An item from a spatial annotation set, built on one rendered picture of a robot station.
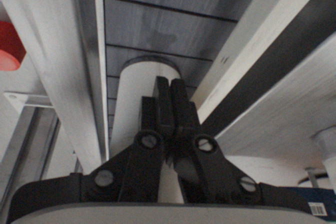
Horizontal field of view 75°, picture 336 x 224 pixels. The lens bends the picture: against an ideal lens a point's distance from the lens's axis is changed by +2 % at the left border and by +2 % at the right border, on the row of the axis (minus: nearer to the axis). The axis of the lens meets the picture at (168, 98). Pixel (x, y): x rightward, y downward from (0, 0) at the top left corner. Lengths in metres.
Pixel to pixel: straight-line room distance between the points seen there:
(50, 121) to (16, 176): 0.08
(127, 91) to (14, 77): 0.20
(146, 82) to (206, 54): 0.05
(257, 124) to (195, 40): 0.17
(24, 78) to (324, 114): 0.36
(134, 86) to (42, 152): 0.21
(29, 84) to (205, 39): 0.25
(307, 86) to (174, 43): 0.14
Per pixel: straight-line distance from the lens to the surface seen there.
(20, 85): 0.35
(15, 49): 0.24
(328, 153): 0.36
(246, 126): 0.30
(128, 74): 0.17
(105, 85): 0.21
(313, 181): 0.57
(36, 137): 0.35
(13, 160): 0.35
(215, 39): 0.16
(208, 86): 0.15
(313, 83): 0.24
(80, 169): 0.35
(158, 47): 0.16
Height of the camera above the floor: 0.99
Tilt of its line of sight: 31 degrees down
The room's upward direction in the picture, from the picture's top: 180 degrees clockwise
